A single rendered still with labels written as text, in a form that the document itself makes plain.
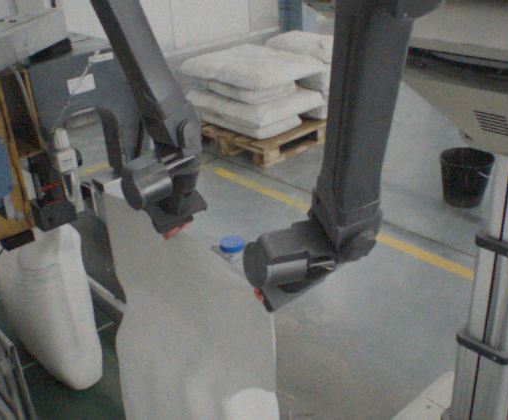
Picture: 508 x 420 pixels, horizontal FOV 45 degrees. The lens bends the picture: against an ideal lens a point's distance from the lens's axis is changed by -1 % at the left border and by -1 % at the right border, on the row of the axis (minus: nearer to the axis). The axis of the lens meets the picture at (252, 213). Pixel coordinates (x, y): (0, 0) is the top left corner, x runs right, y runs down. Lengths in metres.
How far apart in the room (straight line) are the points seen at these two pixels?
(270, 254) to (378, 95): 0.25
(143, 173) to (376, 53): 0.51
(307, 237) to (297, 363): 1.70
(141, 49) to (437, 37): 0.44
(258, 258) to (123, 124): 0.67
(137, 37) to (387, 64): 0.45
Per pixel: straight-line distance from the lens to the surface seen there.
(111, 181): 1.35
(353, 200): 0.67
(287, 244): 0.72
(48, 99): 1.25
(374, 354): 2.47
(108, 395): 1.83
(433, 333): 2.61
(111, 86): 1.30
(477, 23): 1.00
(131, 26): 0.89
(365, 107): 0.56
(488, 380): 1.50
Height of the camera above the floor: 1.59
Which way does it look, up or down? 27 degrees down
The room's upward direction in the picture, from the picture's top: 4 degrees counter-clockwise
